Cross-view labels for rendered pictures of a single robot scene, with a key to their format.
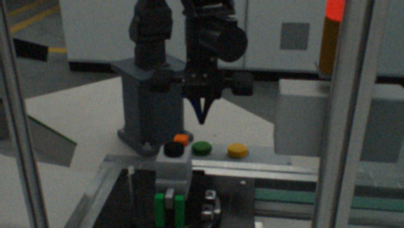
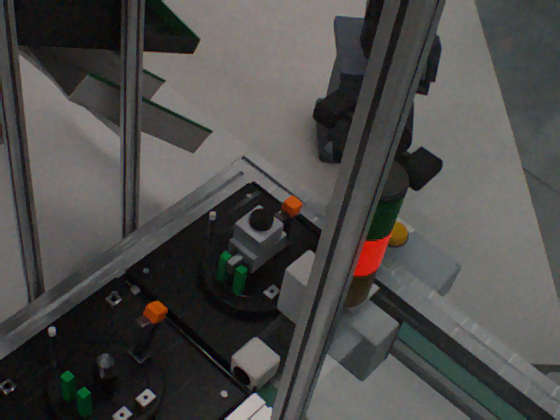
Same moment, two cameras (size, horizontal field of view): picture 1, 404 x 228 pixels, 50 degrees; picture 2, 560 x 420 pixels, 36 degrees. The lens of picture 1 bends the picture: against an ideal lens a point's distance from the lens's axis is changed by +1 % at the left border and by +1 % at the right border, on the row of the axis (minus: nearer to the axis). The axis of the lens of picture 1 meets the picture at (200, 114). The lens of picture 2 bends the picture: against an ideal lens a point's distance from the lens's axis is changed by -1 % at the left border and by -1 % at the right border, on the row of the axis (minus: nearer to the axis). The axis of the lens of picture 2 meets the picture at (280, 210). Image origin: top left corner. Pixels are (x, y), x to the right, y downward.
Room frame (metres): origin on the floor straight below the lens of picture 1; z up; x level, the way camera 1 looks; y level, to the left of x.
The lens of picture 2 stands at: (-0.10, -0.29, 1.93)
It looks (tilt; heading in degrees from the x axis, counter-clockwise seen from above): 49 degrees down; 26
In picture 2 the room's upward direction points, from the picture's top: 12 degrees clockwise
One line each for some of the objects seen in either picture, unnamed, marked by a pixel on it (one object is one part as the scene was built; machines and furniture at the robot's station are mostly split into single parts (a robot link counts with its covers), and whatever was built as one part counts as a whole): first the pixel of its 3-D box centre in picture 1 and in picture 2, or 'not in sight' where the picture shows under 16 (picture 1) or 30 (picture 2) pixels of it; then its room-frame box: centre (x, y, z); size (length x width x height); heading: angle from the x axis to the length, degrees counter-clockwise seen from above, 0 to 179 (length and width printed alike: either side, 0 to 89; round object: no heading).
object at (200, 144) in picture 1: (201, 149); not in sight; (0.74, 0.00, 0.96); 0.04 x 0.04 x 0.02
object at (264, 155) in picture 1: (236, 165); not in sight; (0.73, -0.07, 0.93); 0.21 x 0.07 x 0.06; 83
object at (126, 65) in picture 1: (153, 102); (369, 93); (0.97, 0.11, 0.96); 0.15 x 0.15 x 0.20; 37
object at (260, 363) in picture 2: not in sight; (254, 364); (0.42, -0.05, 0.97); 0.05 x 0.05 x 0.04; 83
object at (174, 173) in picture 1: (173, 170); (253, 238); (0.52, 0.04, 1.06); 0.08 x 0.04 x 0.07; 173
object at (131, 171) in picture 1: (133, 192); (210, 234); (0.50, 0.10, 1.03); 0.01 x 0.01 x 0.08; 83
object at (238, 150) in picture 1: (236, 151); not in sight; (0.73, -0.07, 0.96); 0.04 x 0.04 x 0.02
